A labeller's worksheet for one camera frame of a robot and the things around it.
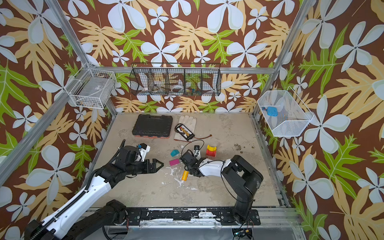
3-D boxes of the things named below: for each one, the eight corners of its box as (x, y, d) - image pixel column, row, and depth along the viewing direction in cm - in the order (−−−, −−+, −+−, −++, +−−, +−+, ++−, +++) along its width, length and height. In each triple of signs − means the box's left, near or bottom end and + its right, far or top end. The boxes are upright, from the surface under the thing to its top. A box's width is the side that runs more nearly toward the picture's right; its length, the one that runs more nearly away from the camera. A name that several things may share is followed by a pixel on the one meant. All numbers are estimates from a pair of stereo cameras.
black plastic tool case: (133, 138, 106) (131, 134, 102) (139, 117, 119) (138, 112, 115) (170, 139, 106) (169, 134, 102) (173, 117, 119) (172, 113, 115)
